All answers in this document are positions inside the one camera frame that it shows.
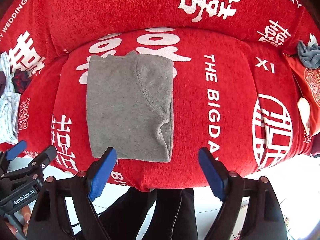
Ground person's black trousers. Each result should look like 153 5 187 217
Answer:
99 187 198 239

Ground red embroidered cushion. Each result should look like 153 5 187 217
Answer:
284 55 319 137

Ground grey knit sweater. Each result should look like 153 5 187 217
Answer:
86 51 174 163

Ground grey-blue crumpled cloth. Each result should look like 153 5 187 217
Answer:
297 40 320 69

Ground pile of clothes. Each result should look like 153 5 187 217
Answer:
1 52 30 145

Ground person's left hand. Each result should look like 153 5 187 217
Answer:
4 205 31 239

